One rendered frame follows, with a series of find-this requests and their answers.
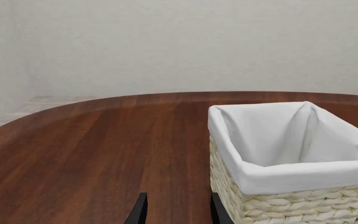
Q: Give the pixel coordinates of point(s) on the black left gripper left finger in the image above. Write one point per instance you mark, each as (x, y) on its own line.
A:
(140, 213)

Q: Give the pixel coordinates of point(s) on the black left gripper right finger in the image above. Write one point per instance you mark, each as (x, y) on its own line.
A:
(220, 213)

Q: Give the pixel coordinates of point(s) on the woven basket with white liner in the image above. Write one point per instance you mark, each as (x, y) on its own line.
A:
(291, 149)

